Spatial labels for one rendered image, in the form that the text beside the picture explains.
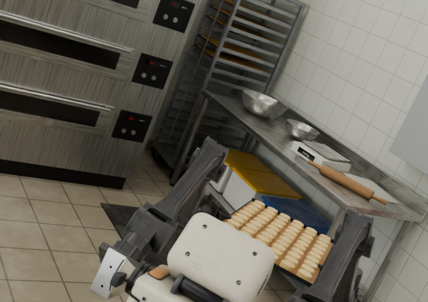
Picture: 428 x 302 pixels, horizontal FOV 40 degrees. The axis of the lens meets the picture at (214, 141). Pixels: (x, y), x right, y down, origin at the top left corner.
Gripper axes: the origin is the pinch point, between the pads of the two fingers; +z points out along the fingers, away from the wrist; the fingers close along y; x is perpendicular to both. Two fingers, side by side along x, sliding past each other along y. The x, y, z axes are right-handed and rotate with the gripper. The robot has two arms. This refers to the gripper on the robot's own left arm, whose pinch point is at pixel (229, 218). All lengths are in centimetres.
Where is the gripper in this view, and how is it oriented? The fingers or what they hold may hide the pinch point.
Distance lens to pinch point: 227.8
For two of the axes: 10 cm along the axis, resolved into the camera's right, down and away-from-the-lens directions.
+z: 8.4, 2.3, 4.9
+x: 3.9, 3.8, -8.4
